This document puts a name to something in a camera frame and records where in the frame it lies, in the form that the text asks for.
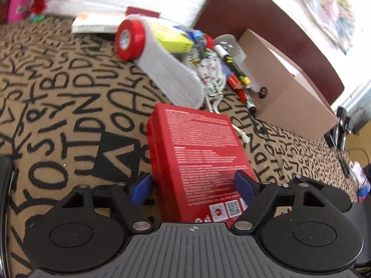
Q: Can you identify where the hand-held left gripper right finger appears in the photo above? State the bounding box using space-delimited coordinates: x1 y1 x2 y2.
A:
231 170 352 234

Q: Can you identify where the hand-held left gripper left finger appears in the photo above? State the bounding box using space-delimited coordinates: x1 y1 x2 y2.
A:
54 174 155 234

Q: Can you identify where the brown cardboard box with eyelet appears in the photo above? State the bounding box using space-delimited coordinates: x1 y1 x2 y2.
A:
237 28 340 142

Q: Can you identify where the white fabric insole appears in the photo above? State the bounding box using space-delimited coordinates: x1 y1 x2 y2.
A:
127 14 205 110

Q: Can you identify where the white capped marker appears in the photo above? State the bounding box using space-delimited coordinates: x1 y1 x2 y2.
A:
214 44 243 78

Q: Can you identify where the letter print tablecloth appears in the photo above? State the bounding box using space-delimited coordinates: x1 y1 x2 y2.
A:
0 14 360 278

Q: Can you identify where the clear plastic cup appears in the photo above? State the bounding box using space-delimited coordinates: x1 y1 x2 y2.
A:
214 34 247 62

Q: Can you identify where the red tape roll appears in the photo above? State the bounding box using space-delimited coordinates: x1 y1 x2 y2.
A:
114 19 145 61

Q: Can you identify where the yellow-green medicine box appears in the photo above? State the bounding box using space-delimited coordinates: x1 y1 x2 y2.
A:
150 21 194 53

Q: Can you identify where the blue capped pen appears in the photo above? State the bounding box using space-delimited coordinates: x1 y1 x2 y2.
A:
193 29 208 60

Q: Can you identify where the orange and white medicine box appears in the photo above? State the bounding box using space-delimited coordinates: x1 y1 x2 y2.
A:
71 13 128 34

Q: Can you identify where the dark brown headboard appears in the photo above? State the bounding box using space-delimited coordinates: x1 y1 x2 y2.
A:
192 0 345 108

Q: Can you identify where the dark red box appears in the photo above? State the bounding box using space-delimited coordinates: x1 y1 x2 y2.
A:
126 6 161 18

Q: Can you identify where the floral plastic bag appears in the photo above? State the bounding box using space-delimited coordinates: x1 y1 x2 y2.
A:
291 0 356 56

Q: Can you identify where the pink thermos bottle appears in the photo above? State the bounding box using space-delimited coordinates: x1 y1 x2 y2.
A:
7 0 34 23

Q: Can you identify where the floral drawstring pouch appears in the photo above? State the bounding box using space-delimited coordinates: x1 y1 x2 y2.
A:
185 49 250 143

